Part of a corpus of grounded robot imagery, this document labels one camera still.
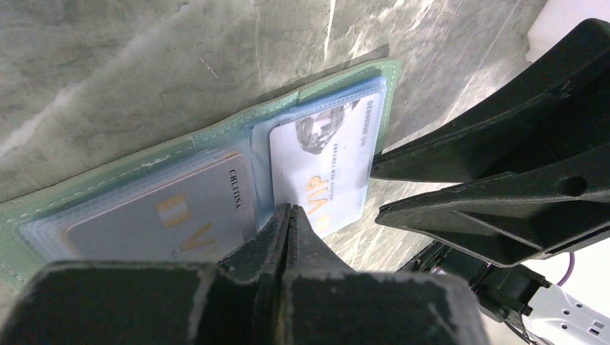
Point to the green card holder wallet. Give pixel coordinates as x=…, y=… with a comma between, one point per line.
x=19, y=262

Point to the silver vip credit card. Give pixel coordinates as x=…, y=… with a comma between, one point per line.
x=203, y=215

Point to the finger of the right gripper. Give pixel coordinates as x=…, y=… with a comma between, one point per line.
x=511, y=218
x=556, y=108

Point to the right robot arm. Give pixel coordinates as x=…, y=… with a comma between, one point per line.
x=536, y=310

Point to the clear plastic bin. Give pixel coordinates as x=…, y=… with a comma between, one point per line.
x=557, y=18

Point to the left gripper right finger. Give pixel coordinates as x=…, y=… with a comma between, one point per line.
x=324, y=301

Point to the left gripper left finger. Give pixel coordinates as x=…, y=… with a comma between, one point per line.
x=234, y=301

